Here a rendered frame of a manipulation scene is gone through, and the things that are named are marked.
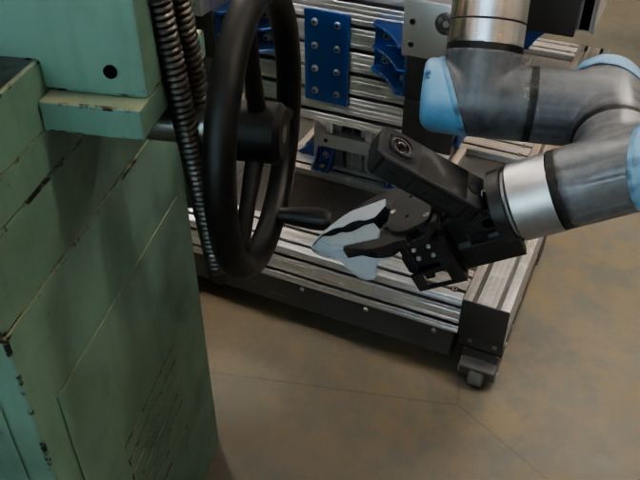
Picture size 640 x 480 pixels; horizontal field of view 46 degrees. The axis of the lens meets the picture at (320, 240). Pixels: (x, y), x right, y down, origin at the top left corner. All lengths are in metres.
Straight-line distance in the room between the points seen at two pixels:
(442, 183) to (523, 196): 0.07
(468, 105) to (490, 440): 0.89
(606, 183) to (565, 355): 1.05
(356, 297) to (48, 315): 0.87
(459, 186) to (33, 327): 0.41
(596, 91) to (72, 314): 0.56
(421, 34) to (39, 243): 0.68
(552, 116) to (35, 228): 0.49
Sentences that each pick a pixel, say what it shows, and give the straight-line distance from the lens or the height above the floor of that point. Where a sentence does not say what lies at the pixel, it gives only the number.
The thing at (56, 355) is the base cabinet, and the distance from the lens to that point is 0.80.
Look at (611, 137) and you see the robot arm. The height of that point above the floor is 0.85.
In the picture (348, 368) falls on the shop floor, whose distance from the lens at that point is 1.60.
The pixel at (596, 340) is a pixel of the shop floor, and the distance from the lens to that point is 1.76.
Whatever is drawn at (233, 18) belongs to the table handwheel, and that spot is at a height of 0.94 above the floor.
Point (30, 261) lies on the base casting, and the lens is 0.73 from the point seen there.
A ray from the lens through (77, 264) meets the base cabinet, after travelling 0.81.
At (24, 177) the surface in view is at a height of 0.82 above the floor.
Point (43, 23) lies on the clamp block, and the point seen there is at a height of 0.93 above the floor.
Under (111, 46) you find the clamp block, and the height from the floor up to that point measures 0.92.
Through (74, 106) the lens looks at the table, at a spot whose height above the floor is 0.87.
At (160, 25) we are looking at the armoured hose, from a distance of 0.69.
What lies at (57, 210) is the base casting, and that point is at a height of 0.76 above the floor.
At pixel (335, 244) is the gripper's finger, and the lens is 0.76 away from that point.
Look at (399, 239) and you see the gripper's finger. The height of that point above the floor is 0.74.
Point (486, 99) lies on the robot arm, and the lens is 0.75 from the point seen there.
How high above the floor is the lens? 1.18
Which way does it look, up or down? 38 degrees down
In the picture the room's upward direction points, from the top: straight up
